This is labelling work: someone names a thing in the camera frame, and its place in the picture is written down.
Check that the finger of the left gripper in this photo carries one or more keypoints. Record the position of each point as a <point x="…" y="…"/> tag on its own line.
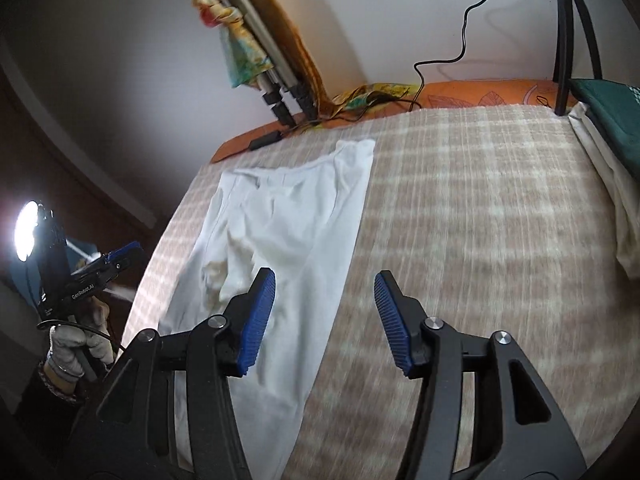
<point x="128" y="254"/>

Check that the left hand white glove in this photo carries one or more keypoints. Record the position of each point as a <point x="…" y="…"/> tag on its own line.
<point x="62" y="365"/>

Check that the folded white clothes pile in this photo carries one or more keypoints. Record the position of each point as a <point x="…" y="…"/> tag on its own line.
<point x="621" y="187"/>

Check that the orange bed sheet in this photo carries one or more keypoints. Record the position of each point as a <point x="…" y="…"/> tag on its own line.
<point x="382" y="100"/>

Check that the beige checked blanket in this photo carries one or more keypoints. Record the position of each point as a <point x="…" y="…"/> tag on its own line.
<point x="495" y="219"/>

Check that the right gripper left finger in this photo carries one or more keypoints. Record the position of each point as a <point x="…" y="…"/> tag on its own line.
<point x="164" y="411"/>

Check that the black ring light tripod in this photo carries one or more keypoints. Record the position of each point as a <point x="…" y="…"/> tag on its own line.
<point x="564" y="49"/>

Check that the colourful patterned scarf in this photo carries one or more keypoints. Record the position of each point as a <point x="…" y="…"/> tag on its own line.
<point x="246" y="59"/>

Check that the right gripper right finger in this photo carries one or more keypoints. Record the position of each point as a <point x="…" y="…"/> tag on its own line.
<point x="483" y="411"/>

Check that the left forearm dark sleeve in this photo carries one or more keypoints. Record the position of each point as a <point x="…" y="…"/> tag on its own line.
<point x="35" y="438"/>

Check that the white t-shirt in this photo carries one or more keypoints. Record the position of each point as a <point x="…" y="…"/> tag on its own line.
<point x="302" y="223"/>

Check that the folded silver tripod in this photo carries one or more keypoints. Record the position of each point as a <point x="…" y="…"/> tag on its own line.
<point x="280" y="78"/>

